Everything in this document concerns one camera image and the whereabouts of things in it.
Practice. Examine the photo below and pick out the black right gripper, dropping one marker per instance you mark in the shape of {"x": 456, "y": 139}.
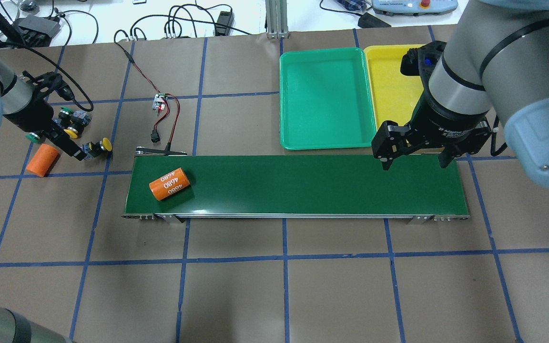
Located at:
{"x": 446, "y": 120}

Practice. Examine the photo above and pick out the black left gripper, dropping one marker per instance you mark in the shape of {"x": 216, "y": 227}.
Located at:
{"x": 30, "y": 113}

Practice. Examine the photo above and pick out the yellow push button switch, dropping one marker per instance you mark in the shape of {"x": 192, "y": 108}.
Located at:
{"x": 95, "y": 149}

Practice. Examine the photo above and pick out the plain orange cylinder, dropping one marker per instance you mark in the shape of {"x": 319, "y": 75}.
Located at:
{"x": 43, "y": 160}

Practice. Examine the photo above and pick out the orange cylinder with 4680 print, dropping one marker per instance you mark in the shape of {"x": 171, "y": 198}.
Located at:
{"x": 169, "y": 184}

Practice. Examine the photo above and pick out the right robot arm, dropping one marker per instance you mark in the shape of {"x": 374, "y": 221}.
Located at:
{"x": 497, "y": 59}

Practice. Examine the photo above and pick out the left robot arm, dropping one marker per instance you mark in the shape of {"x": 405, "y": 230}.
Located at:
{"x": 6, "y": 75}

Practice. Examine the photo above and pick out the yellow plastic tray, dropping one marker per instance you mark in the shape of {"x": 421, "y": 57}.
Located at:
{"x": 394, "y": 95}

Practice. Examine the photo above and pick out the small controller circuit board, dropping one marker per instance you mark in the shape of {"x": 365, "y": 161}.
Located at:
{"x": 159, "y": 102}

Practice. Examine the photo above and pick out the green plastic tray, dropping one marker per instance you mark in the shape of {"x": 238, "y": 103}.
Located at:
{"x": 325, "y": 100}

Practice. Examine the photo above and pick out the teach pendant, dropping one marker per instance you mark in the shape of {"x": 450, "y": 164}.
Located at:
{"x": 413, "y": 8}

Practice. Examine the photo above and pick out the green conveyor belt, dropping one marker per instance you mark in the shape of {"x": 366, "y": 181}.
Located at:
{"x": 299, "y": 186}

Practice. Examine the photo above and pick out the black power adapter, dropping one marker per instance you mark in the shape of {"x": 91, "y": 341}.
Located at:
{"x": 224, "y": 23}

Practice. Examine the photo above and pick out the green push button switch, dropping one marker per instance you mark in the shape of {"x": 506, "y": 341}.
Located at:
{"x": 65, "y": 115}

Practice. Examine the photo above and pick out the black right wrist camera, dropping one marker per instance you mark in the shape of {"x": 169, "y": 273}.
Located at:
{"x": 421, "y": 61}

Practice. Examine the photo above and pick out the aluminium frame post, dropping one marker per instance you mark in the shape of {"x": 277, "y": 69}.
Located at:
{"x": 276, "y": 19}

